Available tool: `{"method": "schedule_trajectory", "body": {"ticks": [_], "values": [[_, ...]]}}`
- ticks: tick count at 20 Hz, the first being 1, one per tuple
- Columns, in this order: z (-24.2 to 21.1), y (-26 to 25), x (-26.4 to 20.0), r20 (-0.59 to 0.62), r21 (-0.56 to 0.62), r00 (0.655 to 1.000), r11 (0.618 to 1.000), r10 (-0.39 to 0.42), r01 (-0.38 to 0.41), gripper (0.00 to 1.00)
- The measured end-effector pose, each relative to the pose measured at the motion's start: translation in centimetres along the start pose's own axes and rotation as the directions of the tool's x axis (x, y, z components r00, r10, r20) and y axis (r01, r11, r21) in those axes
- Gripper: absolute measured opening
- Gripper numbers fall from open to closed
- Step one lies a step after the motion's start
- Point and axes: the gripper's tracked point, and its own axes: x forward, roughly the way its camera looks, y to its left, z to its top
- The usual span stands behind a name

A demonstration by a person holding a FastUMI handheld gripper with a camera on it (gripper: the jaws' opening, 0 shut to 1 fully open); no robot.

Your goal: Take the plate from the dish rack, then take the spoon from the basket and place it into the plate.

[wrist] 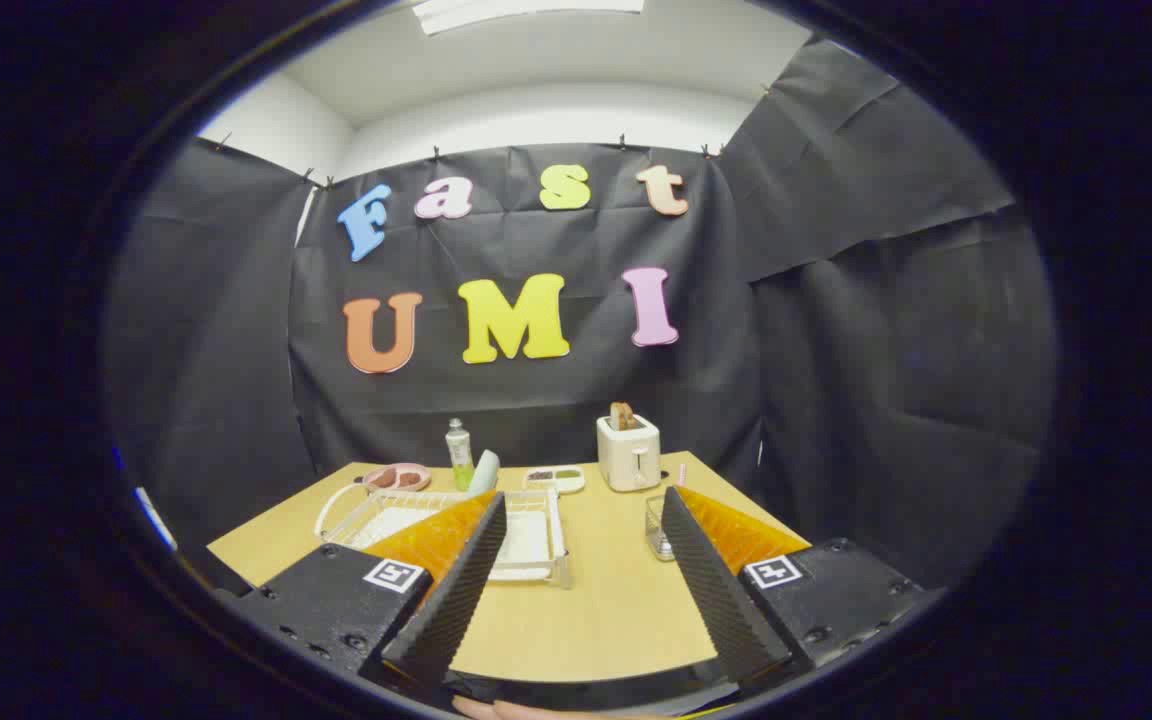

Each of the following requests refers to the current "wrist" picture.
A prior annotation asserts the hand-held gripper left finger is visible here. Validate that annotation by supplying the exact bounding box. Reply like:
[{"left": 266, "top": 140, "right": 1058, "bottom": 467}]
[{"left": 231, "top": 490, "right": 509, "bottom": 691}]

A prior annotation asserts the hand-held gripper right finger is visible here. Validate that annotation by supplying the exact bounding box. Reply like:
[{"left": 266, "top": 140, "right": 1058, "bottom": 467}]
[{"left": 661, "top": 486, "right": 927, "bottom": 686}]

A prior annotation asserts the white wire dish rack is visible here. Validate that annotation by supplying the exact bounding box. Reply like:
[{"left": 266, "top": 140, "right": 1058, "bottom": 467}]
[{"left": 314, "top": 483, "right": 573, "bottom": 589}]

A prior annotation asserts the clear wire mesh basket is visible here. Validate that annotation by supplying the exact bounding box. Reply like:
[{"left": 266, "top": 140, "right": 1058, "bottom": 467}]
[{"left": 645, "top": 495, "right": 678, "bottom": 562}]

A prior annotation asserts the light green plate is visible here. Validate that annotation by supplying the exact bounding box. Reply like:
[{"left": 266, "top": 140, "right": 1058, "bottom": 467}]
[{"left": 466, "top": 450, "right": 501, "bottom": 498}]

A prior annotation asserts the pink plate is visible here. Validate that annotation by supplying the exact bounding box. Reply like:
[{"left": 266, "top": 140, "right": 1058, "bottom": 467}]
[{"left": 361, "top": 463, "right": 432, "bottom": 494}]

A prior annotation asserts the clear bottle green liquid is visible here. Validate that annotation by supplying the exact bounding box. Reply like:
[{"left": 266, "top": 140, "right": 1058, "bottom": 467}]
[{"left": 446, "top": 418, "right": 475, "bottom": 491}]

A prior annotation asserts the white compartment tray with grains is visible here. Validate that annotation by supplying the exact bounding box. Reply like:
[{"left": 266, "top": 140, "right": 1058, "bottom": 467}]
[{"left": 523, "top": 467, "right": 586, "bottom": 495}]

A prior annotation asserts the white toaster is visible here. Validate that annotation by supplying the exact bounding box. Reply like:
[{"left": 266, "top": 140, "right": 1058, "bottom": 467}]
[{"left": 597, "top": 414, "right": 662, "bottom": 493}]

